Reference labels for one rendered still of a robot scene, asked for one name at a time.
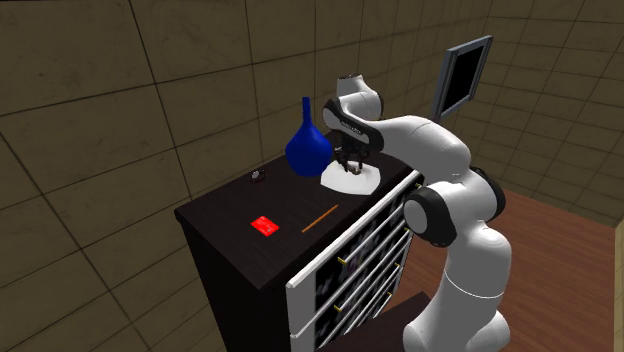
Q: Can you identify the white plate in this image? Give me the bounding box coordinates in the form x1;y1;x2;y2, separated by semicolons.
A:
319;161;382;197

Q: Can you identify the blue long-necked vase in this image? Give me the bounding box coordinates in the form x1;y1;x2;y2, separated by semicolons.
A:
284;96;334;178

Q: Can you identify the orange pencil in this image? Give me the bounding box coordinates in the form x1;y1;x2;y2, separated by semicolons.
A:
301;204;340;234

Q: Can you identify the red card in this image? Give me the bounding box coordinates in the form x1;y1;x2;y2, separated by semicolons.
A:
250;215;281;238

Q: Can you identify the dark chest of drawers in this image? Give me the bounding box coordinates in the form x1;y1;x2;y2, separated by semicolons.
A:
173;130;424;352

